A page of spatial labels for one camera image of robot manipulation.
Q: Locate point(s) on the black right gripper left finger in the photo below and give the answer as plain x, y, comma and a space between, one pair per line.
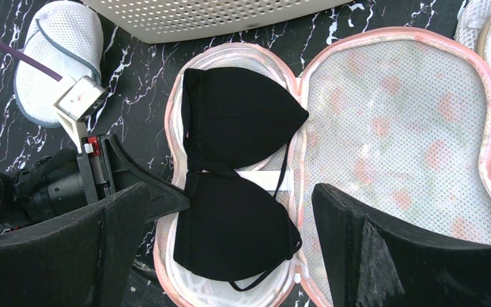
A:
81, 258

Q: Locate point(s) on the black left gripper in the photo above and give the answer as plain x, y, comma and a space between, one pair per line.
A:
66, 181

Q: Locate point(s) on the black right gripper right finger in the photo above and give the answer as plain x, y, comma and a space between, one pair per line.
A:
375, 259

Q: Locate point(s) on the black bra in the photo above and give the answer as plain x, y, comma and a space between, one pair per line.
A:
234, 229

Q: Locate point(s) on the white mesh laundry bag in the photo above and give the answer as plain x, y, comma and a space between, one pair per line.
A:
66, 37

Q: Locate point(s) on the cream perforated laundry basket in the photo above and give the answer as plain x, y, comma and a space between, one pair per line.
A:
156, 21

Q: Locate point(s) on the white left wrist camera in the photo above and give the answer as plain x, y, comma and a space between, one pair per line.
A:
73, 104

